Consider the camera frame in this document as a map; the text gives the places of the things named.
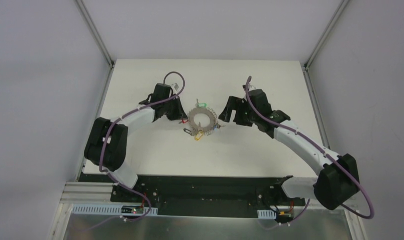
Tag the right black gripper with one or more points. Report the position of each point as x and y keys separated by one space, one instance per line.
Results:
x=234 y=110

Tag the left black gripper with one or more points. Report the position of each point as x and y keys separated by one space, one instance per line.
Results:
x=174 y=108

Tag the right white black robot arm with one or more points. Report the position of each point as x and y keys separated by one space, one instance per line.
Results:
x=335 y=172

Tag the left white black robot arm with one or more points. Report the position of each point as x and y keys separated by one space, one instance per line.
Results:
x=107 y=142

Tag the black key tag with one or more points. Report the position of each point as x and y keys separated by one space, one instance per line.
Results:
x=188 y=131

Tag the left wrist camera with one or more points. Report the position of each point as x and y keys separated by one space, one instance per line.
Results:
x=175 y=86

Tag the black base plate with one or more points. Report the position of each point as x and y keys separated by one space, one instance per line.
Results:
x=208 y=196

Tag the right white cable duct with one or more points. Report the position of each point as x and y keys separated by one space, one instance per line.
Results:
x=266 y=214

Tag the white cable duct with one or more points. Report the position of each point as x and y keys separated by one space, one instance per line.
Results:
x=266 y=214
x=113 y=210

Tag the left white cable duct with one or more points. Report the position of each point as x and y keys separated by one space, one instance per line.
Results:
x=113 y=210

